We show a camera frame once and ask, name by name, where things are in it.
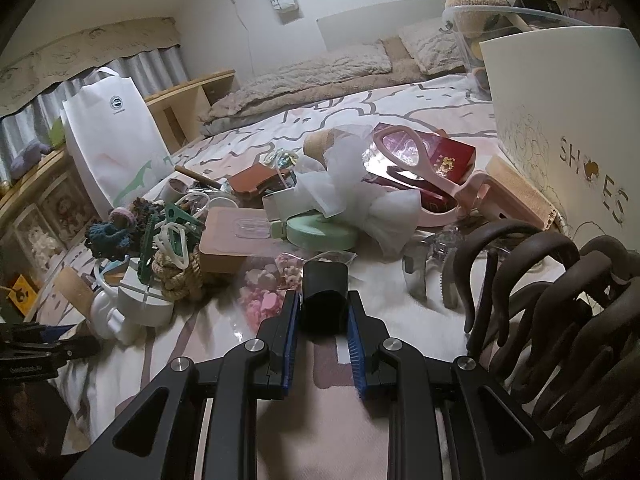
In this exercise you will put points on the red packet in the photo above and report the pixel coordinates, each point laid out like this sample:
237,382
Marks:
449,158

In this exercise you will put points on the white round device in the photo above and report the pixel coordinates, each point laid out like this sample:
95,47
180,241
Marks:
118,312

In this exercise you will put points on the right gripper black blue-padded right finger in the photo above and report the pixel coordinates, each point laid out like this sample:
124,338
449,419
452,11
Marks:
447,419

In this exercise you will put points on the clear plastic storage bin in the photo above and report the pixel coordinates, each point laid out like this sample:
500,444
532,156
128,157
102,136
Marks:
472,25

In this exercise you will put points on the beige pillow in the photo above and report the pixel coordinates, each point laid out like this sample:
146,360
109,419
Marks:
433,46
332,67

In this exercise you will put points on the dark blue crochet scrunchie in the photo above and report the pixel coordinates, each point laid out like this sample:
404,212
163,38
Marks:
120,236

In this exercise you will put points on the beige rope knot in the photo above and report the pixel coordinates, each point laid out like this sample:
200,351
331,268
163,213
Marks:
178,284

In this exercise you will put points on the pink soap box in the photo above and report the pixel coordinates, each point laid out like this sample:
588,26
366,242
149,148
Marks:
232,235

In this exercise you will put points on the purple plush toy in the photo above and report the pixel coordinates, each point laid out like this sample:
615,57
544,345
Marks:
28,157

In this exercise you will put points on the clear hair claw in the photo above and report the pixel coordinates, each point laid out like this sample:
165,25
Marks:
428,268

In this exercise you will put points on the cartoon bear bedspread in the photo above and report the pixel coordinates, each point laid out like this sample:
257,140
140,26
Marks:
349,379

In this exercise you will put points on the right beige pillow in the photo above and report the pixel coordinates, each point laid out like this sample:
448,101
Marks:
433,46

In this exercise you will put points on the small black clip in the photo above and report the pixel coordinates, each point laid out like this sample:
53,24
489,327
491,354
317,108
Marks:
324,310

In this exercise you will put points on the large brown hair claw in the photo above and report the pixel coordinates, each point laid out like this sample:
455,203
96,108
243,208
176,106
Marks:
559,325

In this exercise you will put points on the wooden comb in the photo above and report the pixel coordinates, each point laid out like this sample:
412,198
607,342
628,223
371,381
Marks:
540,208

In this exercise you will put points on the pink plastic scissors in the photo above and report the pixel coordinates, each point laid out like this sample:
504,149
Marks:
469,195

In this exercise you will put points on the white storage box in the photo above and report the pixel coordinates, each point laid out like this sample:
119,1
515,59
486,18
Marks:
566,102

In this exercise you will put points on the wooden bedside shelf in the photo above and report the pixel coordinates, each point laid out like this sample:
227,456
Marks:
49,206

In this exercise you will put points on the white mesh bath pouf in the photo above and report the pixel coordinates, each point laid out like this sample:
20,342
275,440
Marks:
339,190

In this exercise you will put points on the cork roll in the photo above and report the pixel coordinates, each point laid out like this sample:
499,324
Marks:
317,143

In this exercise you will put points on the white tote bag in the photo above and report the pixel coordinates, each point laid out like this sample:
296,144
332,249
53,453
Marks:
114,142

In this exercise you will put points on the left beige pillow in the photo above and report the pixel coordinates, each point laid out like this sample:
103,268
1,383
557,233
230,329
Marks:
332,67

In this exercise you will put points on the mint green round case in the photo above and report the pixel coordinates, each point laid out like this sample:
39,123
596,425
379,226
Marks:
314,232

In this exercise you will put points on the green clothes pegs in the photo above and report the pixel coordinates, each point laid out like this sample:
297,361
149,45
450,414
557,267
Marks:
174,233

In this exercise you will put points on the brown leather pouch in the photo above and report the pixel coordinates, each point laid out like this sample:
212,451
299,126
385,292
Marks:
258,179

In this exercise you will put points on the bag of pink beads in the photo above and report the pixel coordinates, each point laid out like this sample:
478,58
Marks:
262,284

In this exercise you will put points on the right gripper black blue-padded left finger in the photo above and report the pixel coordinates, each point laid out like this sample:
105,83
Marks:
199,416

